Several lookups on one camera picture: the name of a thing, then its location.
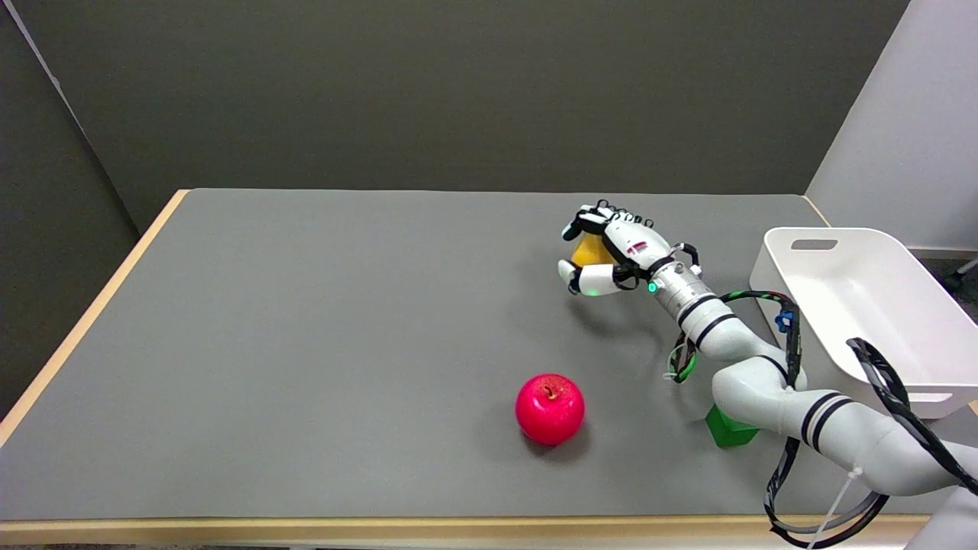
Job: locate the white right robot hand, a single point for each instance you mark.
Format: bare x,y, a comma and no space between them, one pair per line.
623,256

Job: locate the yellow pear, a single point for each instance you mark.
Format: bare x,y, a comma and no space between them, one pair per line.
590,250

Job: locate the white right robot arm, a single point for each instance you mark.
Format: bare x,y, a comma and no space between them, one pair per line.
764,374

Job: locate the red apple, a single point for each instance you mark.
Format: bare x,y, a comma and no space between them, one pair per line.
549,409

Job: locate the green cube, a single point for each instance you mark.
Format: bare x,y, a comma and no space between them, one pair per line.
726,429

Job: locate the white plastic bin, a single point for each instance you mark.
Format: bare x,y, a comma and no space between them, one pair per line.
863,305

